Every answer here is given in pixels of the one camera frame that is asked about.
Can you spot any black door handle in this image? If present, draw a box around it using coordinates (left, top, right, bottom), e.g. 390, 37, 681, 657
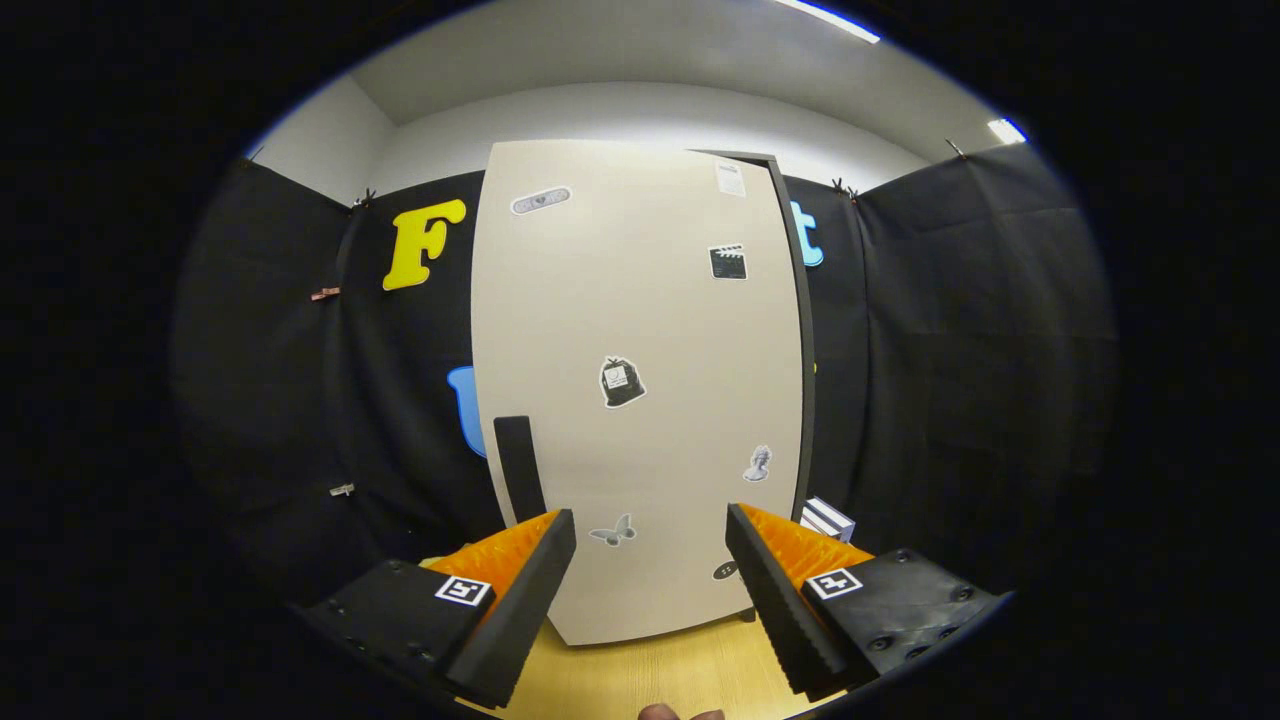
493, 415, 548, 524

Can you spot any long ceiling light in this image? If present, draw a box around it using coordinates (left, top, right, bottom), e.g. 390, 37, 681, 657
770, 0, 883, 45

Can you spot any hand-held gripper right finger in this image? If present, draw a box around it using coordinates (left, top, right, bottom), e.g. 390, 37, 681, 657
725, 502, 1009, 700

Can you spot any striped box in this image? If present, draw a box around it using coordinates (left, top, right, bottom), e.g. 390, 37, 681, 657
800, 497, 857, 543

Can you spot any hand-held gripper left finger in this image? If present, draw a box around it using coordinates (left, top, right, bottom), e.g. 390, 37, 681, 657
298, 509, 578, 709

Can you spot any beige shoe cabinet door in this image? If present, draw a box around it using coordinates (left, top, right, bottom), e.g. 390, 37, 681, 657
470, 140, 806, 646

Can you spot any black backdrop cloth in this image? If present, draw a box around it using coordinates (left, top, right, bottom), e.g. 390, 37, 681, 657
170, 140, 1119, 611

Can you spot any grey shoe cabinet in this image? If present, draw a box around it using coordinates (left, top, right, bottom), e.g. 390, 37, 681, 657
690, 148, 817, 623

